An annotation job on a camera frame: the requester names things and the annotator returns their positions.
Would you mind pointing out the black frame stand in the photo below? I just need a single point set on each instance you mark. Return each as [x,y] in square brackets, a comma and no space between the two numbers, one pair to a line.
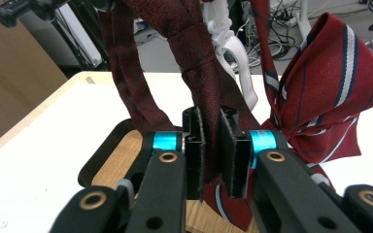
[84,39]

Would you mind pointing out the striped red bow tie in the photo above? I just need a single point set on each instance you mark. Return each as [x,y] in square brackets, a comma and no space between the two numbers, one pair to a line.
[323,97]

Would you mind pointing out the white foam mat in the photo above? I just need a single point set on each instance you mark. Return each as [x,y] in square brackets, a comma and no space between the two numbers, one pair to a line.
[61,136]

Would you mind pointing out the brown cardboard panel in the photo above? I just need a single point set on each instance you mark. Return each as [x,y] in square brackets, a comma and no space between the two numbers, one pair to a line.
[9,84]

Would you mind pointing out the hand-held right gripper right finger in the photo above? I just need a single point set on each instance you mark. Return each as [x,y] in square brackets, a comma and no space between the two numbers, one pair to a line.
[236,158]

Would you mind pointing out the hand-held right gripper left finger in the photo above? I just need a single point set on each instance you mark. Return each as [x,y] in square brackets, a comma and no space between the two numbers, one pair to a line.
[194,155]

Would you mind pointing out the white table leg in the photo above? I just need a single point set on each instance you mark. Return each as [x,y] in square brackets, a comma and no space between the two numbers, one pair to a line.
[304,19]

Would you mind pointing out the dark red bow tie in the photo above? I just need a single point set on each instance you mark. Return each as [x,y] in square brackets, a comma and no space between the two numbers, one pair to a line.
[197,55]

